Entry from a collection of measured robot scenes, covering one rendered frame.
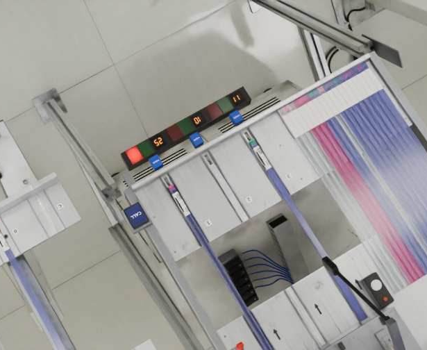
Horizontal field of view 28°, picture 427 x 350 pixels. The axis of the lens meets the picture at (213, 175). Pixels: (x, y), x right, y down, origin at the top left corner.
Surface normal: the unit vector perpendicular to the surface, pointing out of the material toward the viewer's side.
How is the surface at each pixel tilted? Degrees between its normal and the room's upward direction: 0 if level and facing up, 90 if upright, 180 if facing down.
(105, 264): 0
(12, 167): 0
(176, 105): 0
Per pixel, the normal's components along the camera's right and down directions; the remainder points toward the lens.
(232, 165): 0.04, -0.26
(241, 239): 0.39, 0.40
